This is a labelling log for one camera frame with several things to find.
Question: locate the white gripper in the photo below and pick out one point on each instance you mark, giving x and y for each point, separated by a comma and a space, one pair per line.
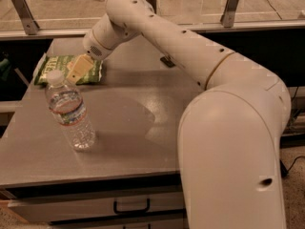
92, 48

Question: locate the green jalapeno chip bag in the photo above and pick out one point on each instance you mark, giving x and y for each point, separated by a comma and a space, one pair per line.
60, 62

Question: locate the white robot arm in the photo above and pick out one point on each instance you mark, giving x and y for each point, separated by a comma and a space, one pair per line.
228, 136

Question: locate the clear plastic water bottle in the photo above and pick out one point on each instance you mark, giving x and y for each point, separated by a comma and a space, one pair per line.
69, 111

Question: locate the green object at left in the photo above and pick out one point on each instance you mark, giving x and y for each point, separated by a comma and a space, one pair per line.
5, 67

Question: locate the upper grey drawer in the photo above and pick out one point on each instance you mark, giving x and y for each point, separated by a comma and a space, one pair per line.
59, 209

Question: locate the grey drawer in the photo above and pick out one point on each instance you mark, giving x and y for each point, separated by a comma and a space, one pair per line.
59, 209
174, 219

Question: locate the lower grey drawer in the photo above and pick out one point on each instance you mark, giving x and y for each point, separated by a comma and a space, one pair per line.
174, 219

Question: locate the black metal stand leg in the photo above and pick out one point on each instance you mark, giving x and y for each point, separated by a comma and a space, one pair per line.
283, 170

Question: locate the left metal railing bracket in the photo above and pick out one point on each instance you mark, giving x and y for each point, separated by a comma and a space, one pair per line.
29, 24

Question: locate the black drawer handle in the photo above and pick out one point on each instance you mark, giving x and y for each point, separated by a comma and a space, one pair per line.
137, 206

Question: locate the right metal railing bracket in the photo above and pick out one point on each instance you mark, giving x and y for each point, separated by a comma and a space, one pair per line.
228, 16

